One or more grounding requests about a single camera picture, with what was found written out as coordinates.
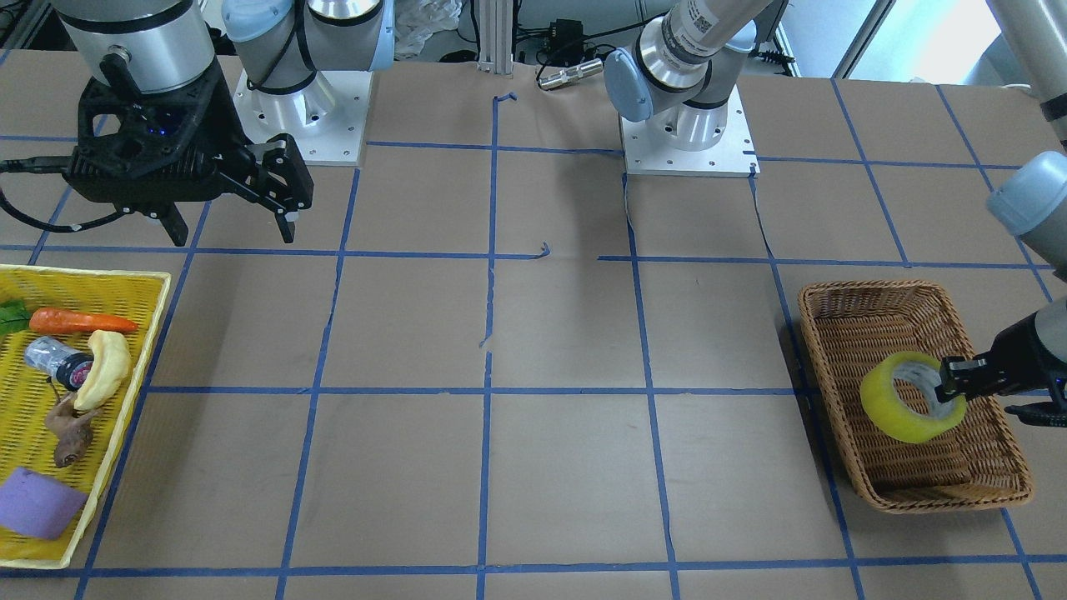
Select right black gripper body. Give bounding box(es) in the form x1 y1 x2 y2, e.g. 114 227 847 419
64 58 313 227

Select purple foam block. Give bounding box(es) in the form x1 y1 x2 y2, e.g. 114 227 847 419
1 467 87 540

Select orange toy carrot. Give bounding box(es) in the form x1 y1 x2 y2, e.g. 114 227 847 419
1 301 138 335

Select small printed can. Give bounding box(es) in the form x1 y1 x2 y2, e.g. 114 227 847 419
23 337 94 391

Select brown wicker basket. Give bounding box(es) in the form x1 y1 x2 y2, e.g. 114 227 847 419
798 280 1035 515

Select yellow toy banana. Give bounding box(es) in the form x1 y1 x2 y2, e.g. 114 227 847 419
73 330 131 413

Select brown toy figure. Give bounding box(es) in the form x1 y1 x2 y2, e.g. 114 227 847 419
44 392 100 468

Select yellow tape roll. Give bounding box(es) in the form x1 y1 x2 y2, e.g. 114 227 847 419
859 351 968 444

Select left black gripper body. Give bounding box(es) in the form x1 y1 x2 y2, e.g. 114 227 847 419
942 312 1066 427

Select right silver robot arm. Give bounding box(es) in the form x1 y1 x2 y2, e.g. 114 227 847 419
53 1 395 246

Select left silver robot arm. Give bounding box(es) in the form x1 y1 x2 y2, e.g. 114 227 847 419
604 1 1064 438

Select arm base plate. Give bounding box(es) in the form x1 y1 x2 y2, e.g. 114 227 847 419
233 72 375 167
619 85 761 178

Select yellow plastic basket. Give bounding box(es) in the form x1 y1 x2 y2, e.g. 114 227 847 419
1 263 171 570

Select aluminium frame post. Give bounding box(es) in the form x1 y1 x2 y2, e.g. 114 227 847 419
472 0 517 78

